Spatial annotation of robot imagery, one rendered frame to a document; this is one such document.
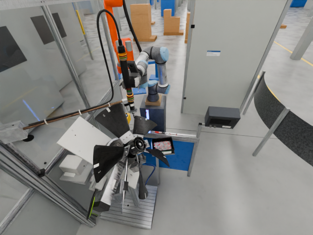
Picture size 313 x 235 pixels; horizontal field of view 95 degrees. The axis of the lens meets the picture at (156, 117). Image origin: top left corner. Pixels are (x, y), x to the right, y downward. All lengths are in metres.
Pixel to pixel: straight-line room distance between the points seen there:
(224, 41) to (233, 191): 2.15
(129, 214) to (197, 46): 2.53
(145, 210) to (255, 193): 1.47
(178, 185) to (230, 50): 2.17
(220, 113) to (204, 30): 1.52
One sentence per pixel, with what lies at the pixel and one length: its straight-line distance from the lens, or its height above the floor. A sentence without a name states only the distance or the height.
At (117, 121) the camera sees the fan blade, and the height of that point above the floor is 1.35.
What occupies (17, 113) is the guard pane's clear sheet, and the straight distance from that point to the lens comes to 1.29.
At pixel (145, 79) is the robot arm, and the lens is 1.11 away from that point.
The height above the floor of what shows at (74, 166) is 0.97.
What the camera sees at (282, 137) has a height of 0.61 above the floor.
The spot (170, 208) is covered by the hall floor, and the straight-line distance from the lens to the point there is 2.15.
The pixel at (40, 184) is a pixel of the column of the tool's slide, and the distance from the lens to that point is 1.31.
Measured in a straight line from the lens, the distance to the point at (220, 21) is 2.57.
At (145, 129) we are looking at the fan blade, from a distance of 1.23.
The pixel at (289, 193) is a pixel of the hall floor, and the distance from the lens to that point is 2.76.
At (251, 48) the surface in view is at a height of 1.35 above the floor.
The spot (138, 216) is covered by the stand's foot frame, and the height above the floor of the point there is 0.08.
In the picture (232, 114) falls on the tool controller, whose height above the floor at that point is 1.23.
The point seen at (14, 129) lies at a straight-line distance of 0.97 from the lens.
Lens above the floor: 2.06
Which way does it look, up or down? 41 degrees down
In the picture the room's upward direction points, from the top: 3 degrees counter-clockwise
